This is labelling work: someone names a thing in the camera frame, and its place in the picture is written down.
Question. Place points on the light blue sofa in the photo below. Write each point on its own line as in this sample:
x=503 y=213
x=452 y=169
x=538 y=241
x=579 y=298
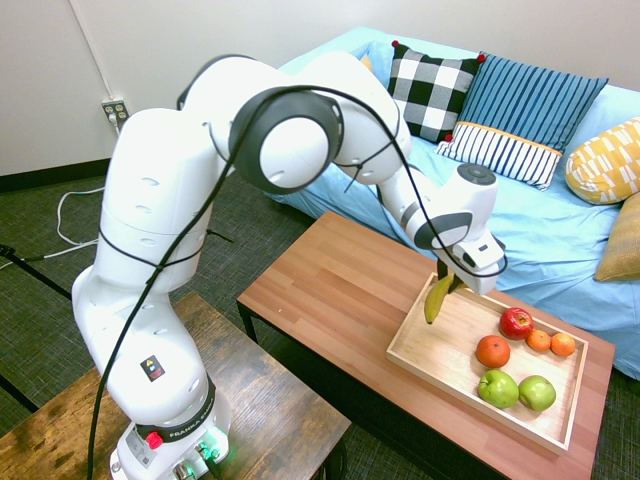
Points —
x=540 y=225

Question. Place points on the blue striped pillow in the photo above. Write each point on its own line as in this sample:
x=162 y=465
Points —
x=530 y=100

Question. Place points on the green apple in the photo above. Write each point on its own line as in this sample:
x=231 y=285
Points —
x=498 y=389
x=537 y=393

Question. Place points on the yellow banana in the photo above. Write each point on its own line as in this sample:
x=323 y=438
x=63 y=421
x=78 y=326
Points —
x=434 y=300

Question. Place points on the black white checked pillow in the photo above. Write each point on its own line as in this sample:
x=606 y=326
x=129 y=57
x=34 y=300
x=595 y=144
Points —
x=430 y=95

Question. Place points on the plain mustard pillow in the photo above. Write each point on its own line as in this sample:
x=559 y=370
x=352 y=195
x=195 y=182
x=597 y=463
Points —
x=367 y=62

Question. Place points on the wooden coffee table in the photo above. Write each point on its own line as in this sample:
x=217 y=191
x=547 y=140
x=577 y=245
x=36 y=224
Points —
x=340 y=300

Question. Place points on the wall power outlet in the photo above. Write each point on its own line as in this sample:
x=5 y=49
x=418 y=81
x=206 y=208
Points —
x=113 y=111

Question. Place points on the mustard striped pillow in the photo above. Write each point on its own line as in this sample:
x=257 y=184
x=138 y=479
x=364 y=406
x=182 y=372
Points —
x=622 y=240

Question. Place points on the large orange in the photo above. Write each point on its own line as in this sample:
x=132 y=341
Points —
x=492 y=351

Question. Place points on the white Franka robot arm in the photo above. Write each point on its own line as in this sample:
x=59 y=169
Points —
x=165 y=200

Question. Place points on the small orange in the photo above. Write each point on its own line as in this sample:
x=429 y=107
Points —
x=563 y=344
x=538 y=340

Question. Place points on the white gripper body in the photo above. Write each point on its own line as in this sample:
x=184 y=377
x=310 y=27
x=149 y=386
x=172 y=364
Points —
x=482 y=265

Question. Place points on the black camera tripod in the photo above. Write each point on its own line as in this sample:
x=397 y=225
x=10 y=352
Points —
x=35 y=272

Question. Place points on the yellow patterned bolster pillow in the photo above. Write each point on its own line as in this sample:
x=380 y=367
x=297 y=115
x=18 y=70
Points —
x=607 y=165

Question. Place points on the red apple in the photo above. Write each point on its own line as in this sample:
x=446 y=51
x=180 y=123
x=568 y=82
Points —
x=516 y=324

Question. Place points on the rustic wooden robot stand table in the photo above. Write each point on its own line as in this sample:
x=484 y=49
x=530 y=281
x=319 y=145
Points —
x=280 y=415

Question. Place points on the wooden serving tray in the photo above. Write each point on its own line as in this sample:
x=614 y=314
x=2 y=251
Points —
x=450 y=350

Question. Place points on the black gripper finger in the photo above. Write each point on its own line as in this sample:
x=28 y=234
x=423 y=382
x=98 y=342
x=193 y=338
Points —
x=458 y=285
x=442 y=270

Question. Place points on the white navy striped pillow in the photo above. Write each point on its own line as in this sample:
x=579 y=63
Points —
x=500 y=152

